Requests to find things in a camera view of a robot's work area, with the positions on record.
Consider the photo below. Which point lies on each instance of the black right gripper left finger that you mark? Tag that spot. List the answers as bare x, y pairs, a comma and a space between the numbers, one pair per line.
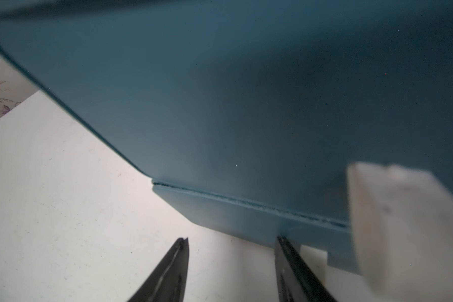
167, 282

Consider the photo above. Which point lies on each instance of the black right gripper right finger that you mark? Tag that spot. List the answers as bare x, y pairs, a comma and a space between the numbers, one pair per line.
296, 281

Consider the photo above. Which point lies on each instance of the teal drawer cabinet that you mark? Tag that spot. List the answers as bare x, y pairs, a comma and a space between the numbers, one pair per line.
314, 119

